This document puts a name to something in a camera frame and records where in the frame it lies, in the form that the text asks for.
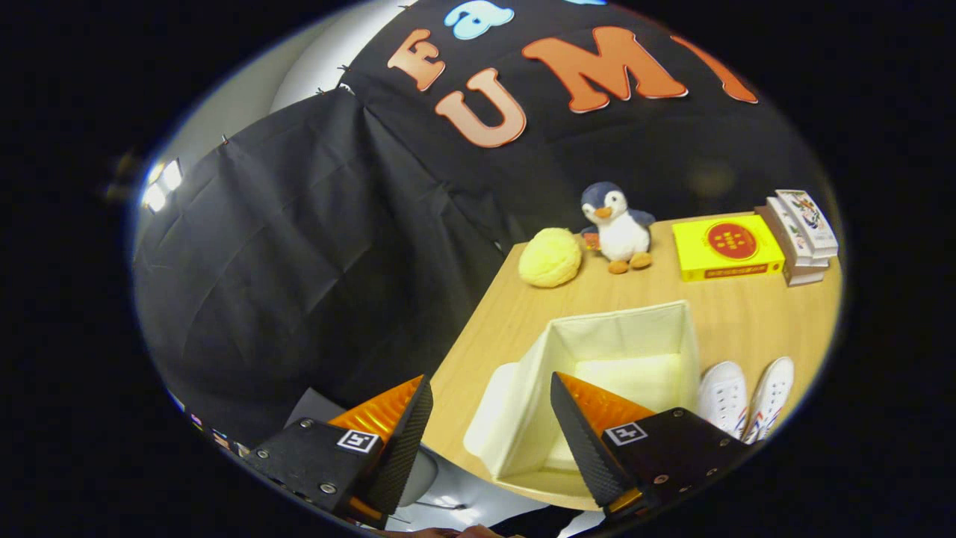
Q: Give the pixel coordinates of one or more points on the yellow book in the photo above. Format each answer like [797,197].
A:
[728,246]

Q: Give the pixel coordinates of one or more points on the round yellow plush bun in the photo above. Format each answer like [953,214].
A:
[550,258]

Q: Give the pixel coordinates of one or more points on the beige fabric storage box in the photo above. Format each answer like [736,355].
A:
[635,336]

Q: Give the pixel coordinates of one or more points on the long ceiling light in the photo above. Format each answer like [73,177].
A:
[160,183]

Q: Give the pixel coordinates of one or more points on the penguin plush toy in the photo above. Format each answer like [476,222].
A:
[620,232]

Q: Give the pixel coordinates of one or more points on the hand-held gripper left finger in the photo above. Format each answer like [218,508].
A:
[403,448]

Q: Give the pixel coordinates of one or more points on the white illustrated book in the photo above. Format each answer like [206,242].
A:
[810,220]

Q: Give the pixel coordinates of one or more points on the black backdrop cloth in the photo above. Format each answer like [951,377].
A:
[299,261]

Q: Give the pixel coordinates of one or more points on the white canvas shoe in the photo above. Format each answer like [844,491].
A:
[771,392]
[723,396]

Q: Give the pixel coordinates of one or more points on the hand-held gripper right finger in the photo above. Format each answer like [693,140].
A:
[582,441]

